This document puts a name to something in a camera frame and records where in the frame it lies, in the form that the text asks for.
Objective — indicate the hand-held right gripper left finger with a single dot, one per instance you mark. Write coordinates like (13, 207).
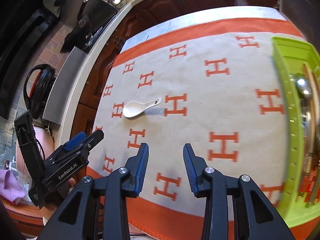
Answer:
(142, 170)

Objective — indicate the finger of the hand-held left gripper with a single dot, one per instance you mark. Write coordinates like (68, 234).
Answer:
(96, 136)
(75, 141)

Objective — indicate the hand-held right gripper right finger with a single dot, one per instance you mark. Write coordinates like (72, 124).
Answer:
(191, 170)

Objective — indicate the white ceramic spoon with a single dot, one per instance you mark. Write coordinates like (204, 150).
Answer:
(132, 108)

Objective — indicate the green plastic utensil tray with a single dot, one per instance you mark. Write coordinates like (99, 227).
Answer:
(287, 130)

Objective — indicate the round metal ladle spoon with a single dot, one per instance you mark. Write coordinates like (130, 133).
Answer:
(303, 85)

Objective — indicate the person's left hand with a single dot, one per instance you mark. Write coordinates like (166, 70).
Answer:
(68, 183)

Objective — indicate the purple cloth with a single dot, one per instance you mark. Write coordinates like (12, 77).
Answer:
(11, 185)

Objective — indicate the low steel stove guard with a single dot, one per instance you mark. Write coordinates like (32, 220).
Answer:
(65, 87)

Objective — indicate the orange beige printed blanket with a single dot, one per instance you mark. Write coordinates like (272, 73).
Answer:
(200, 92)

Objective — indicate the black wok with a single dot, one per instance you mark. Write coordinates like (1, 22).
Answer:
(80, 30)

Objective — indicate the white printed table cover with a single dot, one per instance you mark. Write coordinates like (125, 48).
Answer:
(155, 33)

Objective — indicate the tall steel splash panel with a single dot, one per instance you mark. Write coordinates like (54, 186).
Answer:
(100, 12)

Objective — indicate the grey steel cabinet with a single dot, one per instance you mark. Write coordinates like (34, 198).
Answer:
(300, 5)

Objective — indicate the wall socket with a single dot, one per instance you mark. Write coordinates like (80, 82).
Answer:
(8, 130)

